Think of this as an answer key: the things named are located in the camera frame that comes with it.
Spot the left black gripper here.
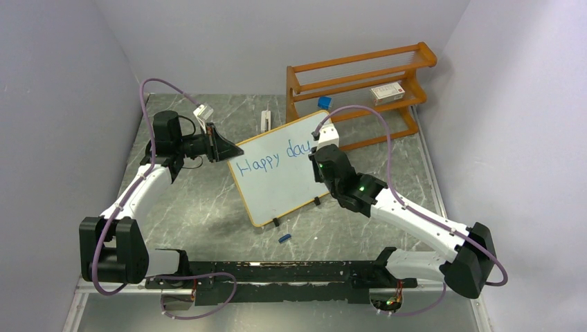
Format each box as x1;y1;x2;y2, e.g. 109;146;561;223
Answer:
175;123;244;163

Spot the yellow framed whiteboard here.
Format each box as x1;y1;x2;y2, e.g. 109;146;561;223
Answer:
228;110;329;227

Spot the blue marker cap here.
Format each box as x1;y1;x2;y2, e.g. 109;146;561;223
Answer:
278;234;291;243

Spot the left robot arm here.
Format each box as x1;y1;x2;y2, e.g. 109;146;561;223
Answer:
79;111;244;288

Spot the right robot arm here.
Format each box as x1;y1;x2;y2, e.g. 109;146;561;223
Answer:
309;144;496;299

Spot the white whiteboard stand piece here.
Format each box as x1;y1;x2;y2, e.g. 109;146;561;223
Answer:
260;109;271;133

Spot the small blue box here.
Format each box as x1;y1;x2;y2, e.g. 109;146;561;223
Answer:
317;96;332;110

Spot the orange wooden shelf rack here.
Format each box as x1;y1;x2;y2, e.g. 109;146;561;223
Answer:
285;41;437;139

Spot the white red carton box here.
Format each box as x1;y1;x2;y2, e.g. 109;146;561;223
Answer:
370;82;406;106

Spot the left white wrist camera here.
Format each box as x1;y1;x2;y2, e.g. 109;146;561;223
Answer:
192;103;214;133

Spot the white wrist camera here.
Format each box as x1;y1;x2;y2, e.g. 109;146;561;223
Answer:
192;103;214;133
312;123;340;149

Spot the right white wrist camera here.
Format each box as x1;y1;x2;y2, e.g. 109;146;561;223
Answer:
312;123;340;149

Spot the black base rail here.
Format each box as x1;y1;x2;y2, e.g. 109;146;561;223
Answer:
145;261;418;306

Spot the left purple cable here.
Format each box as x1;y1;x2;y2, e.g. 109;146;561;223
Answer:
91;78;200;297

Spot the aluminium frame profile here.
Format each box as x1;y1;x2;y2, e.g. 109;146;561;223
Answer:
64;259;491;331

